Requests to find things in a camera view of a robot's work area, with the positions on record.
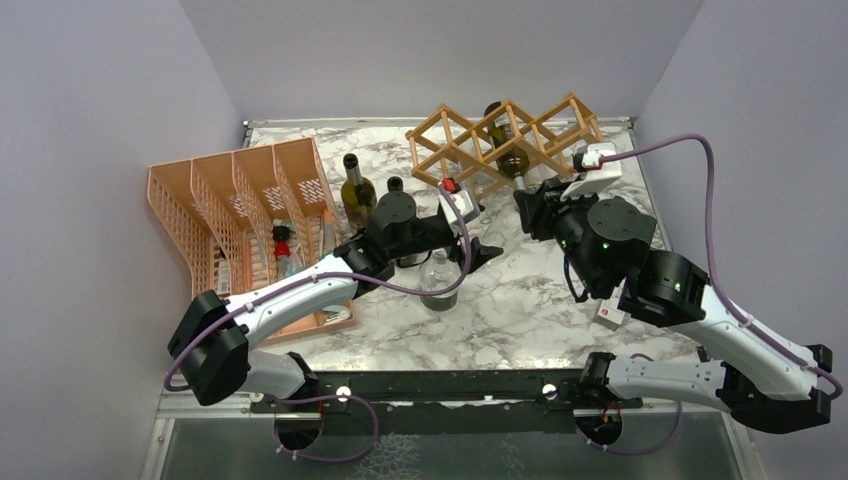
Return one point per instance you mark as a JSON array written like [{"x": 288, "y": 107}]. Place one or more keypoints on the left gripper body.
[{"x": 428, "y": 236}]

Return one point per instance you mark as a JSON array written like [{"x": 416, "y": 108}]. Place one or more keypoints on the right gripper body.
[{"x": 542, "y": 222}]

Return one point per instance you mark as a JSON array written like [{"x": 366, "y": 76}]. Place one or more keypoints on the round clear bottle silver cap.
[{"x": 438, "y": 273}]

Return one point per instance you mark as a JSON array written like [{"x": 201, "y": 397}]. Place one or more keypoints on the green wine bottle back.
[{"x": 358, "y": 194}]

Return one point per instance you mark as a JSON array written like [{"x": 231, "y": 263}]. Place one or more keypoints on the clear square glass bottle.
[{"x": 480, "y": 184}]

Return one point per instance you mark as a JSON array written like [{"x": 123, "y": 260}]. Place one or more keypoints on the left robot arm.
[{"x": 215, "y": 348}]

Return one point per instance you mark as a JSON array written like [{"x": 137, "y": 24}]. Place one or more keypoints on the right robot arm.
[{"x": 763, "y": 382}]

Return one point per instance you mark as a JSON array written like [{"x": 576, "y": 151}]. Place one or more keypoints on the wooden wine rack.
[{"x": 449, "y": 144}]

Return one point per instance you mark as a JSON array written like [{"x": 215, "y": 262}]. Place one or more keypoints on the small white cardboard box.
[{"x": 608, "y": 315}]

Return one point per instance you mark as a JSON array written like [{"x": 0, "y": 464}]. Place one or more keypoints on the red black small item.
[{"x": 281, "y": 235}]

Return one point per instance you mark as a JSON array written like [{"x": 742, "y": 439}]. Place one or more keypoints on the peach plastic organizer tray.
[{"x": 219, "y": 210}]

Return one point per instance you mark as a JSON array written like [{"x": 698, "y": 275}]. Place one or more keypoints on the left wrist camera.
[{"x": 461, "y": 199}]

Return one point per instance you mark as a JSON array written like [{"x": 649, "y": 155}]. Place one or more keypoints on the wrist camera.
[
  {"x": 593, "y": 175},
  {"x": 461, "y": 199}
]

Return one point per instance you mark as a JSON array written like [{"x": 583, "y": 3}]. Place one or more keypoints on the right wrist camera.
[{"x": 593, "y": 175}]

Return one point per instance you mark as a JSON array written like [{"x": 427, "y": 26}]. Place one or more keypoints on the black mounting rail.
[{"x": 352, "y": 403}]

